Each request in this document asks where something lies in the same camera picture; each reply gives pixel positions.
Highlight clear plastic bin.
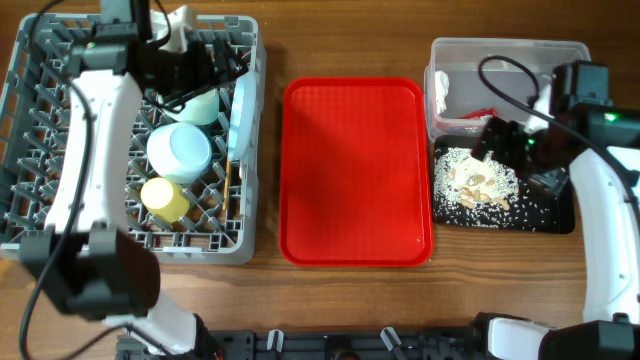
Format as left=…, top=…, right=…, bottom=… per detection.
left=424, top=37, right=591, bottom=142

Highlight light blue plate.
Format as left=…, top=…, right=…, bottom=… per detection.
left=228, top=70, right=257, bottom=161

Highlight red sauce packet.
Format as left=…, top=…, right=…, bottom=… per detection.
left=462, top=107, right=498, bottom=121

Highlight yellow plastic cup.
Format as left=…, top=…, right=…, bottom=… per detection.
left=140, top=177, right=190, bottom=223

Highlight white napkin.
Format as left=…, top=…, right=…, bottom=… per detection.
left=434, top=71, right=450, bottom=115

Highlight black tray bin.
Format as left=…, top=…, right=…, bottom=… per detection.
left=431, top=135, right=575, bottom=234

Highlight wooden chopstick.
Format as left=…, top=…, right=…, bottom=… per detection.
left=222, top=157, right=232, bottom=212

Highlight grey plastic dishwasher rack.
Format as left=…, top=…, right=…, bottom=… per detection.
left=1, top=13, right=267, bottom=265

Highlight rice and peanut scraps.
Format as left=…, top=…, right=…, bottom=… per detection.
left=432, top=147, right=531, bottom=226

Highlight light blue bowl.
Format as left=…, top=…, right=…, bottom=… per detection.
left=146, top=122, right=212, bottom=184

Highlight green bowl with rice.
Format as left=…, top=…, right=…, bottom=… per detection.
left=168, top=89, right=220, bottom=126

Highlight red plastic tray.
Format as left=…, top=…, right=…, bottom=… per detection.
left=278, top=77, right=434, bottom=267

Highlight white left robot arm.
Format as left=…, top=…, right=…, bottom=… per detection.
left=19, top=36, right=250, bottom=359

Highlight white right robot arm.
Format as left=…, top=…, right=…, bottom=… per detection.
left=472, top=105, right=639, bottom=359

